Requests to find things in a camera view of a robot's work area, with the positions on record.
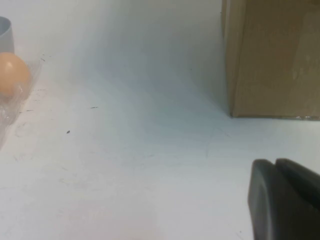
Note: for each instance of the orange egg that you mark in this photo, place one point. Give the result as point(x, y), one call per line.
point(12, 75)

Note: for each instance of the brown cardboard box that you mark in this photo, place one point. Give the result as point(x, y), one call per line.
point(270, 62)

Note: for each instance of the grey plastic bowl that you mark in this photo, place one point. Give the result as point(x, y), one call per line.
point(5, 42)

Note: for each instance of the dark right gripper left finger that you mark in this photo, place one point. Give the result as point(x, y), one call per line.
point(270, 205)

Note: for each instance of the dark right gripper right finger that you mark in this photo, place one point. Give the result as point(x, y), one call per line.
point(302, 180)

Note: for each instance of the clear plastic egg tray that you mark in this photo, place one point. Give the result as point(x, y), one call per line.
point(8, 117)

